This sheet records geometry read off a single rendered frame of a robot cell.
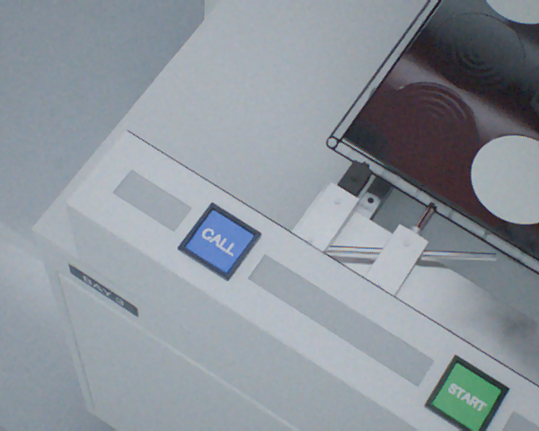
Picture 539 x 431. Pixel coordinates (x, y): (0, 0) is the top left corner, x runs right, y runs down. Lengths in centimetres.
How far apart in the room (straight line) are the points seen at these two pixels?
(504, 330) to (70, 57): 134
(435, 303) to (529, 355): 10
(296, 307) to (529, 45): 42
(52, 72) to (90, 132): 15
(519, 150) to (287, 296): 31
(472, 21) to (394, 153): 19
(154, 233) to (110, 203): 5
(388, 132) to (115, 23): 121
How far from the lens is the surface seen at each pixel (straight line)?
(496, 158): 118
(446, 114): 119
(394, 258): 110
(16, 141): 219
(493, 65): 124
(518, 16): 128
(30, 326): 203
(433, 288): 113
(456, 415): 100
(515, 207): 116
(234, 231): 103
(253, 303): 101
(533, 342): 113
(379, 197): 119
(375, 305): 102
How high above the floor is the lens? 191
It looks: 65 degrees down
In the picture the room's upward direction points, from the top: 10 degrees clockwise
